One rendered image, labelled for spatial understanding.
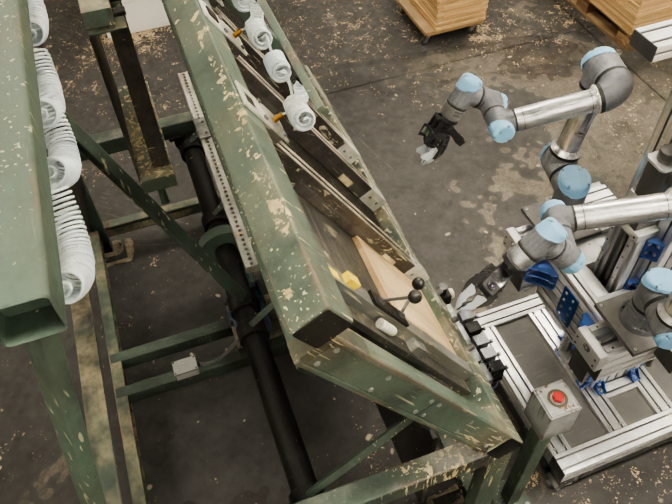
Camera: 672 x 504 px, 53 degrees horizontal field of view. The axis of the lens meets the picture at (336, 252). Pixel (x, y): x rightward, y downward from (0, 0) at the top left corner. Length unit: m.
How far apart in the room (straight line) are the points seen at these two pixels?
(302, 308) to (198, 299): 2.49
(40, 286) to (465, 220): 3.25
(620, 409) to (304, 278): 2.22
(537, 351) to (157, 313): 1.97
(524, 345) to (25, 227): 2.59
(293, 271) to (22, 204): 0.51
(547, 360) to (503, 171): 1.51
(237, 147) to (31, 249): 0.65
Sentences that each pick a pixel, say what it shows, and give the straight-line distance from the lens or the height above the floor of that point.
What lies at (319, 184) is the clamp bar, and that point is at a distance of 2.01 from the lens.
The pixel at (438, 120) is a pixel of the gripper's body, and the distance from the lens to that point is 2.34.
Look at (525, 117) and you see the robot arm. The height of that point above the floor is 1.58.
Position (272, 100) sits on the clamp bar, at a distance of 2.32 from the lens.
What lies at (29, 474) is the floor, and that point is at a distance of 3.54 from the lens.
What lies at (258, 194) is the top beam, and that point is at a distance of 1.51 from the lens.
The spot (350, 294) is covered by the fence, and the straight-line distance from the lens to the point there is 1.72.
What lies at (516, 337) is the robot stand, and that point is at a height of 0.21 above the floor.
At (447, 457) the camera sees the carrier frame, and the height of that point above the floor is 0.79.
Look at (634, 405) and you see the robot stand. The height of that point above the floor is 0.21.
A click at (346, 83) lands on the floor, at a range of 5.03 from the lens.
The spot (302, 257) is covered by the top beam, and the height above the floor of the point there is 1.94.
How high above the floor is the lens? 2.99
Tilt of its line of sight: 50 degrees down
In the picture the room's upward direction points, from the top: 2 degrees counter-clockwise
